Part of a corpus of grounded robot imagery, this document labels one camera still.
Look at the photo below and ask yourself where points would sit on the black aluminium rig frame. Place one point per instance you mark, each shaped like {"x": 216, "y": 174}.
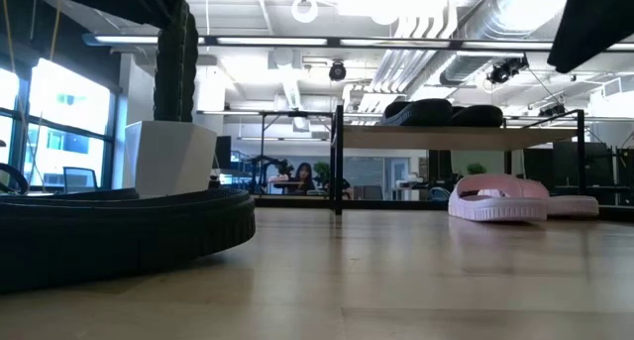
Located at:
{"x": 297, "y": 202}

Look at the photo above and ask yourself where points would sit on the blue rounded object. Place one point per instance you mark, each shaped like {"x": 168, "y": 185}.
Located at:
{"x": 440, "y": 195}

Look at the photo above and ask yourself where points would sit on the large office window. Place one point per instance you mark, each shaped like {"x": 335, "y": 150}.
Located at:
{"x": 69, "y": 97}

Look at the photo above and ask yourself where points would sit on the long linear ceiling light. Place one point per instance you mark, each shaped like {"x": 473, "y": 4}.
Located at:
{"x": 520, "y": 45}

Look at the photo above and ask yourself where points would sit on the dark green cactus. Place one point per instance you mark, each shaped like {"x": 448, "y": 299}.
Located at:
{"x": 173, "y": 82}

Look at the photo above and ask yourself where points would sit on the wooden shelf with black frame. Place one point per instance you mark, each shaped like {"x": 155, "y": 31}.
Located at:
{"x": 446, "y": 138}

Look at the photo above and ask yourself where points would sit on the black round ceiling device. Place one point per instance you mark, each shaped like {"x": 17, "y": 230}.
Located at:
{"x": 338, "y": 71}

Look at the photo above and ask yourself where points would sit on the black background robot arm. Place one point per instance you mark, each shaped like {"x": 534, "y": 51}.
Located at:
{"x": 270, "y": 169}

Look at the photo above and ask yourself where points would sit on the black curved bar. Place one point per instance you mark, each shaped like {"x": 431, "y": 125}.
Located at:
{"x": 17, "y": 174}

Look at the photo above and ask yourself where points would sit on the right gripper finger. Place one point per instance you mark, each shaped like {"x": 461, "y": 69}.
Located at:
{"x": 604, "y": 18}
{"x": 569, "y": 13}

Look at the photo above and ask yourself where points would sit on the small green office plant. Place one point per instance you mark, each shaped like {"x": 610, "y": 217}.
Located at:
{"x": 476, "y": 169}

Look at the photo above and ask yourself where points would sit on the silver round ceiling duct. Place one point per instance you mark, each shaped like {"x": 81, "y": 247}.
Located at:
{"x": 535, "y": 8}

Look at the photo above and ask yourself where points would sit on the black ceiling spotlight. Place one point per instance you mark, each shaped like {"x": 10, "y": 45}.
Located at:
{"x": 505, "y": 71}
{"x": 552, "y": 111}

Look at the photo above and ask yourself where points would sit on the pink rubber slide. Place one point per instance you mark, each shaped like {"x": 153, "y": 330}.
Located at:
{"x": 495, "y": 211}
{"x": 574, "y": 206}

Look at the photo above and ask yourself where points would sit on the black metal frame stand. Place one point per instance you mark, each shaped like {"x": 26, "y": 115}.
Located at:
{"x": 297, "y": 114}

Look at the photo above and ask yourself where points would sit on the leafy green office plant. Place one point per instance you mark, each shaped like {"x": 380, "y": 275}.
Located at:
{"x": 322, "y": 171}

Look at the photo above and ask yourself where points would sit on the white angular plant pot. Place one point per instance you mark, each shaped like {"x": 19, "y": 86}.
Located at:
{"x": 168, "y": 156}

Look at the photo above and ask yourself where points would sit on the person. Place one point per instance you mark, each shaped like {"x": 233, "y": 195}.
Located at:
{"x": 303, "y": 176}

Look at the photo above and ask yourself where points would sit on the dark office chair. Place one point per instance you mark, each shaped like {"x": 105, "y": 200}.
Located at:
{"x": 79, "y": 179}

